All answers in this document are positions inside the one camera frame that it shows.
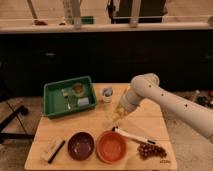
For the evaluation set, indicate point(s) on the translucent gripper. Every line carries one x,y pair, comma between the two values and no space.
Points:
119,113

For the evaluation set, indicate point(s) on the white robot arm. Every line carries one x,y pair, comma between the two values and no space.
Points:
143,86

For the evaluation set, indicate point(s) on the small white cup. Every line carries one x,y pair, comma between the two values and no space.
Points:
106,94

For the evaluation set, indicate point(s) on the orange bowl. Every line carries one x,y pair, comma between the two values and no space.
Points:
111,147

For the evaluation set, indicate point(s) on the white block in tray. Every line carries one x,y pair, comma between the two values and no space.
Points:
83,101

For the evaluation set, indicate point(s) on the bunch of red grapes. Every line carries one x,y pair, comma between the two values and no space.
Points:
147,150

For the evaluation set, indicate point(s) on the round brown item in tray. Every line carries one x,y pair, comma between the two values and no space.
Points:
78,88

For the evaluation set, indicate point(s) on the dark purple bowl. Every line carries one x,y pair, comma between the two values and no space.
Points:
80,146

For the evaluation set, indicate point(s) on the green plastic tray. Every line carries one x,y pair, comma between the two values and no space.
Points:
59,99

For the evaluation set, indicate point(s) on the white spatula black handle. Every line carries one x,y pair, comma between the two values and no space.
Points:
132,136

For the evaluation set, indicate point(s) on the white brush black handle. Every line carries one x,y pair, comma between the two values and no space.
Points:
51,149

